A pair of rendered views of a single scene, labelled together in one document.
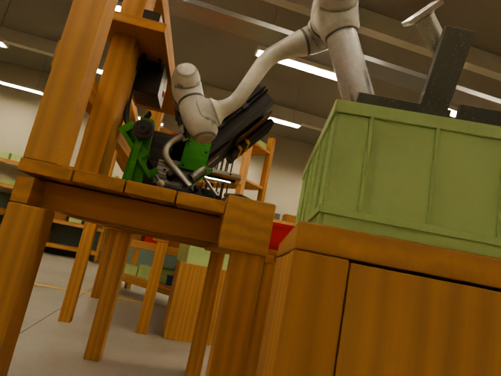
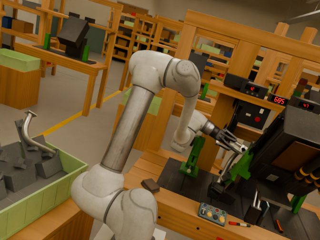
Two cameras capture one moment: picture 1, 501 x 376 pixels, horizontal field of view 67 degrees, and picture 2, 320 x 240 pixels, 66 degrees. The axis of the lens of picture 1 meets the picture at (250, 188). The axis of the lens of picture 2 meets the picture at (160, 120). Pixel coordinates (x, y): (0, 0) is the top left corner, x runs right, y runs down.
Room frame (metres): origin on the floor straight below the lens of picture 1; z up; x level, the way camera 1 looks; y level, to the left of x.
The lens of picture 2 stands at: (1.51, -1.20, 1.76)
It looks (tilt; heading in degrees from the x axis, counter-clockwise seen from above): 19 degrees down; 105
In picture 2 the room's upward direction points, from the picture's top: 17 degrees clockwise
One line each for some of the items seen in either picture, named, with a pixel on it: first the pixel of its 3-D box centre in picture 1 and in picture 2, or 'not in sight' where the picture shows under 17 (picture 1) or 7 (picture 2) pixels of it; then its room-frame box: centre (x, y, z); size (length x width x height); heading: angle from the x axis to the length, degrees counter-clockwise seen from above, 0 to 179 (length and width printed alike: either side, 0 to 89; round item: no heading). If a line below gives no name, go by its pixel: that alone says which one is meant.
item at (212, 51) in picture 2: not in sight; (190, 61); (-0.35, 7.14, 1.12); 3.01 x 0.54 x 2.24; 11
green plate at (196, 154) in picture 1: (196, 152); (246, 165); (1.70, 0.28, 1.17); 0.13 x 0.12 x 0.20; 6
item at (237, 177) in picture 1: (201, 172); (269, 185); (1.86, 0.26, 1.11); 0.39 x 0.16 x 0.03; 96
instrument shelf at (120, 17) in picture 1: (147, 74); (273, 104); (1.74, 0.61, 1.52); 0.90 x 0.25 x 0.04; 6
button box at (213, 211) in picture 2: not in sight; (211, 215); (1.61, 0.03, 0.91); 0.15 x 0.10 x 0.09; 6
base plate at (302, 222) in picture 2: not in sight; (240, 200); (1.77, 0.35, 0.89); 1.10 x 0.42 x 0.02; 6
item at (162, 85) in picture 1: (150, 84); (252, 113); (1.64, 0.54, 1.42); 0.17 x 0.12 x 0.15; 6
